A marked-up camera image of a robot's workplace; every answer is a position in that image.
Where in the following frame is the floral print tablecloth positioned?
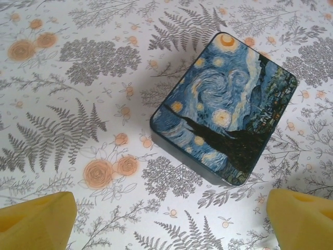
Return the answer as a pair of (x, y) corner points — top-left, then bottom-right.
(0, 0), (333, 250)

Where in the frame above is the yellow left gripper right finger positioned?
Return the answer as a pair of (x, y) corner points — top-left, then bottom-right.
(267, 189), (333, 250)

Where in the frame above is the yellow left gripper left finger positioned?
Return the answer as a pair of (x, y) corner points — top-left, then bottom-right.
(0, 191), (78, 250)

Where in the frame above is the starry night painted box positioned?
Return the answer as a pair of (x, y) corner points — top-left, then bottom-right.
(149, 31), (299, 188)

